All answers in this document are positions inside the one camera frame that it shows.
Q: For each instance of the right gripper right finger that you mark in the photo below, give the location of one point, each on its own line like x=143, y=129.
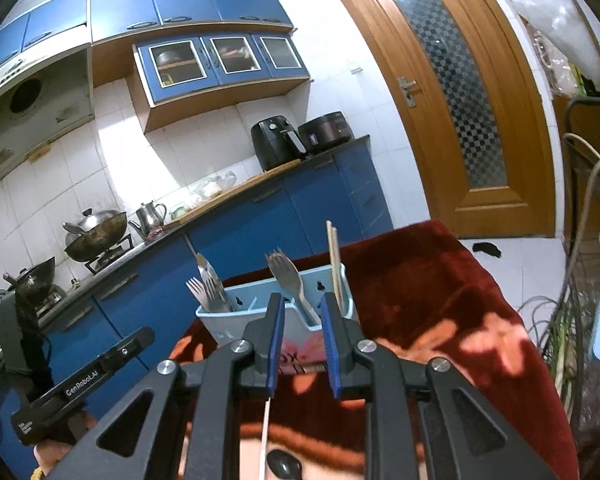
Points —
x=341, y=336

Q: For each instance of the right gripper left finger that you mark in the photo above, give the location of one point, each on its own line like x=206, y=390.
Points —
x=258, y=378

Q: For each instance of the steel fork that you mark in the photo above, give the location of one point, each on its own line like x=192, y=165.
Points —
x=199, y=291

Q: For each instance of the wooden chopstick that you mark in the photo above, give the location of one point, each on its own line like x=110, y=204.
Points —
x=336, y=266
x=328, y=227

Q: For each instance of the blue lower kitchen cabinets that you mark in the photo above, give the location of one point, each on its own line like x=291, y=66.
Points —
x=147, y=287

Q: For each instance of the person left hand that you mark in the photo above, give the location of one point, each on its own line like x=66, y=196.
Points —
x=49, y=453

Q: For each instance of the grey spork in box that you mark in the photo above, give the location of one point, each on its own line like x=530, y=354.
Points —
x=289, y=279

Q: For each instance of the small black pan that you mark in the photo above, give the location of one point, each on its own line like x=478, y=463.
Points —
x=35, y=283

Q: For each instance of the red floral table blanket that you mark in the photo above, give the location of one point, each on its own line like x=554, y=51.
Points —
x=420, y=293

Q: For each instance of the black spoon on blanket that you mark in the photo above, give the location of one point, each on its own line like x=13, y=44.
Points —
x=284, y=465

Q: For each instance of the wok with steel lid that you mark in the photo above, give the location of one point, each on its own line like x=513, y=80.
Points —
x=94, y=233

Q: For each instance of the steel kettle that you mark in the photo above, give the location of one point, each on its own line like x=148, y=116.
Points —
x=151, y=218

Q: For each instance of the black air fryer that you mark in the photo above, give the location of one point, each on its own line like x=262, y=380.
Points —
x=276, y=142

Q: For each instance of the dark rice cooker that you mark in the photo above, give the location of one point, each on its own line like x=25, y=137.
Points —
x=325, y=132

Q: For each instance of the grey range hood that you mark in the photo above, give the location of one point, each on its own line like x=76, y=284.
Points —
x=42, y=105

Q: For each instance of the blue upper glass cabinet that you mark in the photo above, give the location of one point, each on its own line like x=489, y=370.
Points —
x=180, y=77

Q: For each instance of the wooden door with glass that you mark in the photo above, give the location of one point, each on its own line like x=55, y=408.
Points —
x=479, y=132

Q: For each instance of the white plastic bag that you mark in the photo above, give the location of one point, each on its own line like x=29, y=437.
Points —
x=562, y=23

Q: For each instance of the silver door handle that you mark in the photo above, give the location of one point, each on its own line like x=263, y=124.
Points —
x=410, y=89

